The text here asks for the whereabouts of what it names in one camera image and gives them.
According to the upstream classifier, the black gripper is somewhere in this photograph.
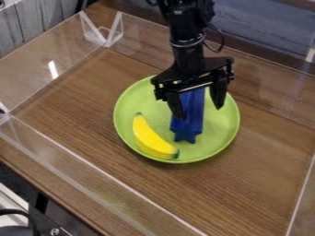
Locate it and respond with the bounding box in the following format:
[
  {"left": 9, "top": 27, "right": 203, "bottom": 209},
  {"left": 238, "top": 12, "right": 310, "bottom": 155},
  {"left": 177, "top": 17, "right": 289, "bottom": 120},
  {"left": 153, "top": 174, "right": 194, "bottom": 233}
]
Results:
[{"left": 150, "top": 44, "right": 234, "bottom": 120}]

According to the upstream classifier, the blue plastic block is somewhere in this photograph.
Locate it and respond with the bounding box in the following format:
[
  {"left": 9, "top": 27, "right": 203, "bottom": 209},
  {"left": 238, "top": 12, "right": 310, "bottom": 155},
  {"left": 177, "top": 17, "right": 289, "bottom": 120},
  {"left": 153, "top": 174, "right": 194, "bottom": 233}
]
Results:
[{"left": 170, "top": 88, "right": 206, "bottom": 144}]

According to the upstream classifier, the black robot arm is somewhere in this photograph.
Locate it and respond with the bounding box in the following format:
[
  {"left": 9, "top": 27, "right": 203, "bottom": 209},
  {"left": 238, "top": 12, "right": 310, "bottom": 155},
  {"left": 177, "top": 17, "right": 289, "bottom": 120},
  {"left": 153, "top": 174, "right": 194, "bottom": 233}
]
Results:
[{"left": 151, "top": 0, "right": 234, "bottom": 119}]

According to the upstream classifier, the green plate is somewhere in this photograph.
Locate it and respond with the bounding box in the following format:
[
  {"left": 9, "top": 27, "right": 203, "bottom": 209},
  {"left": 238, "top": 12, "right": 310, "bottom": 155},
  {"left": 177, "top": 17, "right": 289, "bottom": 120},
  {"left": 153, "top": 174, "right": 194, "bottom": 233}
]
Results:
[{"left": 114, "top": 77, "right": 241, "bottom": 164}]

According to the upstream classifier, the yellow toy banana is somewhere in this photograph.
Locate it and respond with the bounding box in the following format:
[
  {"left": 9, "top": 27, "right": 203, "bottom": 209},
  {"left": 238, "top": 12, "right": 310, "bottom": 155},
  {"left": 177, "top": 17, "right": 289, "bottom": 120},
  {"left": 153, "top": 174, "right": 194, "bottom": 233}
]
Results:
[{"left": 133, "top": 112, "right": 181, "bottom": 160}]

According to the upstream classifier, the black device with screw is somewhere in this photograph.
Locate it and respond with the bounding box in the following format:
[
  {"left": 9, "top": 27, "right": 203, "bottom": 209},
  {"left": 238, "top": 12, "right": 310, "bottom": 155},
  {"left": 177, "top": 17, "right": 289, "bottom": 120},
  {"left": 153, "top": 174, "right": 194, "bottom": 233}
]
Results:
[{"left": 30, "top": 212, "right": 75, "bottom": 236}]

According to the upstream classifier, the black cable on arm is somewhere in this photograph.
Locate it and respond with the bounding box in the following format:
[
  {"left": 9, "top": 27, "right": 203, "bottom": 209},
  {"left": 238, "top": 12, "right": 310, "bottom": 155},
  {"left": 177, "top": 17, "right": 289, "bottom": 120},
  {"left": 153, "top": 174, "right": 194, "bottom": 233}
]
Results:
[{"left": 202, "top": 23, "right": 227, "bottom": 53}]

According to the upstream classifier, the clear acrylic enclosure wall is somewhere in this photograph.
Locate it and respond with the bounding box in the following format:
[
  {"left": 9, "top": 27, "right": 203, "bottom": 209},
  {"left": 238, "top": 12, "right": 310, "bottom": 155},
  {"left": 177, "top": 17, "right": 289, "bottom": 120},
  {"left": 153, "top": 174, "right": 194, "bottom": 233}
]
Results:
[{"left": 0, "top": 13, "right": 315, "bottom": 236}]

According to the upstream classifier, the clear acrylic corner bracket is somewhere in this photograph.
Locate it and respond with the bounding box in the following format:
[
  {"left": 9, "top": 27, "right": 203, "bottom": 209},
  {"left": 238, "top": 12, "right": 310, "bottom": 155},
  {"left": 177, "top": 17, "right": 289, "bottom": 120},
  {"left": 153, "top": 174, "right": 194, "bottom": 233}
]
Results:
[{"left": 79, "top": 11, "right": 123, "bottom": 48}]

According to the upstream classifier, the black cable lower left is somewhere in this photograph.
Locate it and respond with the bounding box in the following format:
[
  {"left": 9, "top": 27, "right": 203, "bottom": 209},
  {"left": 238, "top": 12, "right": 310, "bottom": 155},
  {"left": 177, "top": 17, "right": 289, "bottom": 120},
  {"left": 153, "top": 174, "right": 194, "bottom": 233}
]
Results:
[{"left": 0, "top": 208, "right": 39, "bottom": 236}]

